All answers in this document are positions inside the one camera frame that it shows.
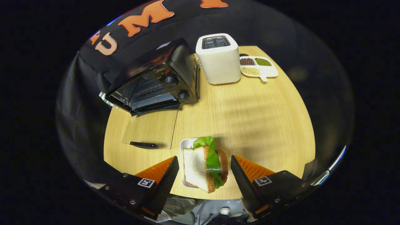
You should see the black backdrop cloth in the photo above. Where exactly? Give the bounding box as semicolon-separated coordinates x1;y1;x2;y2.
56;0;355;191

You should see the white divided bean dish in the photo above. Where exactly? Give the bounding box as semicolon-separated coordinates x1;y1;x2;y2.
239;55;279;83

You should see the lettuce sandwich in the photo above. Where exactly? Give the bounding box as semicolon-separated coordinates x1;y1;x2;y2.
183;136;229;194

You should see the grey equipment base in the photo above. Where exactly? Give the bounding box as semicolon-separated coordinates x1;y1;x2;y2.
193;199;251;225

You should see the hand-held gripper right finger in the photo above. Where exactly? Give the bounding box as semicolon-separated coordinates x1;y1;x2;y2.
231;155;314;218

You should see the white pop-up toaster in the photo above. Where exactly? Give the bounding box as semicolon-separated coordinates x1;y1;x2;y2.
195;33;242;85

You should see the person's grey clothing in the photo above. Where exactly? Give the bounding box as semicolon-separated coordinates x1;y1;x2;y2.
157;197;204;223

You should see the white rectangular plate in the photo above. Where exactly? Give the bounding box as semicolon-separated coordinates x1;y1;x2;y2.
179;138;201;189

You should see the black toaster oven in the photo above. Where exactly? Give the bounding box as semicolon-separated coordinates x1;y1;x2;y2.
105;38;201;150

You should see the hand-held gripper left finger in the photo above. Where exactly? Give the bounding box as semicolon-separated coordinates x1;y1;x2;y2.
93;156;180;221

